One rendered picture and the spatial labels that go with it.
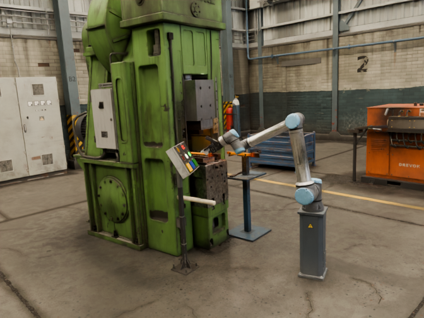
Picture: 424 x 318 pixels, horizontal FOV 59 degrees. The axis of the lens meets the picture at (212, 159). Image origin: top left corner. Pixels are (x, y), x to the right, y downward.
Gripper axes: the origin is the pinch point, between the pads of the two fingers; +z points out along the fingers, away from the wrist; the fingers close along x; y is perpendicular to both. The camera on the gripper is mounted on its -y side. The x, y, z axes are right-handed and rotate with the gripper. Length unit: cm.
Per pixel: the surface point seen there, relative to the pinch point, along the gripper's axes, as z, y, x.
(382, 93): -284, 137, 738
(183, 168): 13.2, 4.1, -27.1
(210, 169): 12.8, 21.4, 36.3
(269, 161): 15, 100, 423
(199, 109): -11, -35, 35
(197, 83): -24, -57, 34
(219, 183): 17, 40, 49
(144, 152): 60, -29, 28
